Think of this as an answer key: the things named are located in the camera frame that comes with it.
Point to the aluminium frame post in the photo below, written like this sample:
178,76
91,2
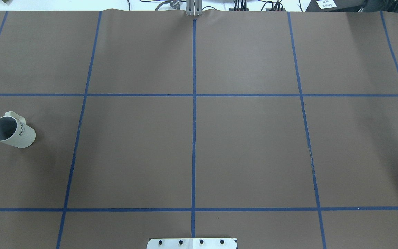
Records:
193,7

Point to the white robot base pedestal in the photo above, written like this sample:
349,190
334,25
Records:
192,243

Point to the white HOME mug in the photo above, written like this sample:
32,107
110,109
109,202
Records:
15,132

